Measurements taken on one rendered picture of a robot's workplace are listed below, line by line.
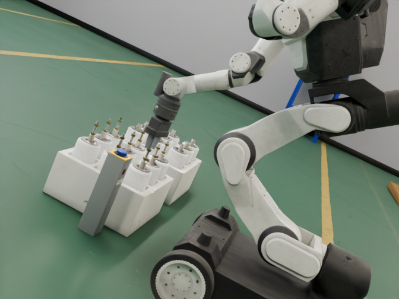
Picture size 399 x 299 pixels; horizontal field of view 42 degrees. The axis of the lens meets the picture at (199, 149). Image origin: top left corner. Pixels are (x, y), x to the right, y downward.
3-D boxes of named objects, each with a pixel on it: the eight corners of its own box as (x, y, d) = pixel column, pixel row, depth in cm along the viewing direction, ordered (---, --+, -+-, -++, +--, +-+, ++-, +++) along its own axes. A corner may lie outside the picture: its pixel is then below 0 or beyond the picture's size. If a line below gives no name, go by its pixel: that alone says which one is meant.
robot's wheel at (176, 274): (199, 320, 166) (225, 267, 161) (195, 327, 161) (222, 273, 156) (145, 289, 169) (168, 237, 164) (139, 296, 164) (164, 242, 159)
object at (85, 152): (62, 182, 203) (78, 140, 200) (62, 172, 212) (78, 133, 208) (85, 189, 207) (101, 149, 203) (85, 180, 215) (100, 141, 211)
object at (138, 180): (114, 210, 199) (132, 169, 195) (110, 199, 208) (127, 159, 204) (137, 216, 203) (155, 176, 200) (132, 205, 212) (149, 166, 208)
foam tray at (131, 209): (158, 213, 236) (174, 178, 232) (126, 237, 198) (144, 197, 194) (86, 174, 242) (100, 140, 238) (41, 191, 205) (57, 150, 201)
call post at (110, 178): (101, 231, 194) (132, 158, 187) (93, 237, 187) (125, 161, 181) (85, 222, 195) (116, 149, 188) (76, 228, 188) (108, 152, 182)
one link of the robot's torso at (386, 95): (401, 123, 173) (393, 70, 171) (407, 126, 160) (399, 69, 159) (316, 136, 180) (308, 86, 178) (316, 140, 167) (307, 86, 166)
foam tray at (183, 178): (189, 189, 288) (202, 161, 284) (168, 206, 250) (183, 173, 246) (127, 158, 293) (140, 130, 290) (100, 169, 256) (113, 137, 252)
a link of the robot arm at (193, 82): (173, 95, 201) (206, 91, 198) (166, 96, 192) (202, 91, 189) (171, 79, 200) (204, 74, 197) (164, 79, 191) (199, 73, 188)
